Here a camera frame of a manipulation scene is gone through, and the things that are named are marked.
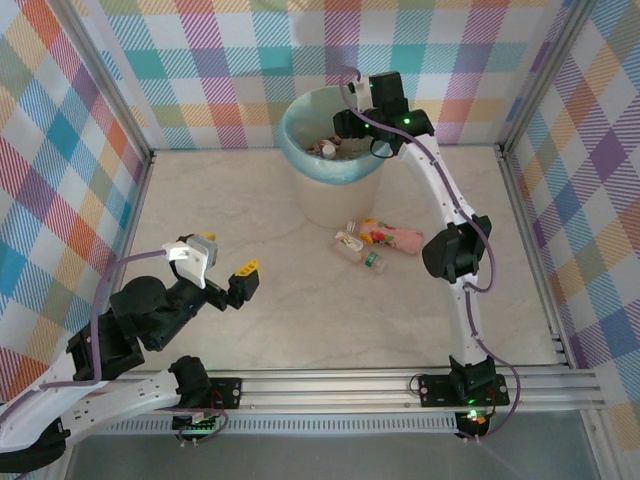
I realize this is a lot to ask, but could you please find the clear unlabelled plastic bottle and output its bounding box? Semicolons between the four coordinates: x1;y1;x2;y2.
339;139;374;160

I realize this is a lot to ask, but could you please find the clear bottle green label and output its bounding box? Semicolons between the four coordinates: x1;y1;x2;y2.
360;249;389;274

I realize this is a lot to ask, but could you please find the small circuit board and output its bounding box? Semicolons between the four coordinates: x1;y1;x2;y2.
455;408;489;432
172;413;224;436

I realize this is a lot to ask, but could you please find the pink fruit print bottle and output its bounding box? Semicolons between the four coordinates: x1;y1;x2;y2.
346;218;426;257

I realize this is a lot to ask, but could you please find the plaid fabric backdrop panel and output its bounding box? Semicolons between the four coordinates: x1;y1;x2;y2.
74;0;584;151
504;0;640;480
0;0;149;480

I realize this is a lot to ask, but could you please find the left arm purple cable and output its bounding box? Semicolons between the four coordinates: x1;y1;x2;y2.
0;248;231;447

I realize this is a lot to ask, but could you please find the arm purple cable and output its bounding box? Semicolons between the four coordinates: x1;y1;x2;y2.
338;66;524;445
0;248;231;447

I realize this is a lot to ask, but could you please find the thin black cable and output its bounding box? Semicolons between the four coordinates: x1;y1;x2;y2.
368;133;400;161

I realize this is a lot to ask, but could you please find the aluminium frame rail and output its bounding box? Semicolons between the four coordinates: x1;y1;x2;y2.
497;142;576;371
102;152;155;311

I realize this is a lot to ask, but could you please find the wide aluminium mounting rail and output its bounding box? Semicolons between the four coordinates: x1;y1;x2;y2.
59;370;607;415

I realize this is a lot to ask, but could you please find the aluminium frame post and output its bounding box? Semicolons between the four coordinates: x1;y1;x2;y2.
62;0;155;166
498;0;600;154

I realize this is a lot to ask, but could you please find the slotted grey cable duct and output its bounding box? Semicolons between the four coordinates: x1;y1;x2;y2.
77;417;464;437

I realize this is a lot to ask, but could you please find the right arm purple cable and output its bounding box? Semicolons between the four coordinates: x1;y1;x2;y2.
338;66;524;445

